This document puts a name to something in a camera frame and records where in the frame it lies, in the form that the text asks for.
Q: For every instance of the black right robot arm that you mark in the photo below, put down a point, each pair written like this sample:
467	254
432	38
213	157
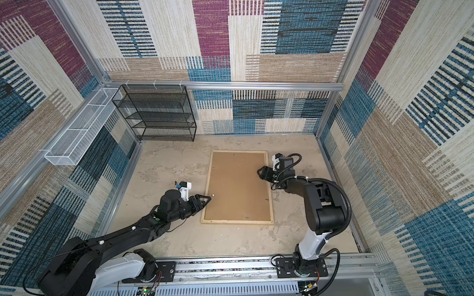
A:
326	207

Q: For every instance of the white wire mesh basket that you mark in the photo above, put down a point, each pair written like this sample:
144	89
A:
74	142

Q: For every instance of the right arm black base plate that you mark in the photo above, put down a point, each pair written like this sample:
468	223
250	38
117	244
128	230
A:
286	268

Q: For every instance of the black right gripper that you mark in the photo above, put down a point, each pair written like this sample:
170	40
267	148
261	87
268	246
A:
266	173

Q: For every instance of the brown cardboard backing board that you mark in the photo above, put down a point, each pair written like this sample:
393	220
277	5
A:
237	185

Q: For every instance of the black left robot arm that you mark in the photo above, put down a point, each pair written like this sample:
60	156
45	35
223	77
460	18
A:
84	266

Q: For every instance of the aluminium mounting rail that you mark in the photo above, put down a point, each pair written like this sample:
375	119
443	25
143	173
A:
349	275

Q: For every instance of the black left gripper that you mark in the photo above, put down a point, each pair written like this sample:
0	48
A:
197	201

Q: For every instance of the black wire mesh shelf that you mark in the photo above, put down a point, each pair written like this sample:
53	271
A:
157	112

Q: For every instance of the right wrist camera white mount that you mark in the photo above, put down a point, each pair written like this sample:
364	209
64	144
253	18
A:
276	161

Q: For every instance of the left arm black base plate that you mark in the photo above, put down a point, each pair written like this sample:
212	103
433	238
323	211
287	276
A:
163	271

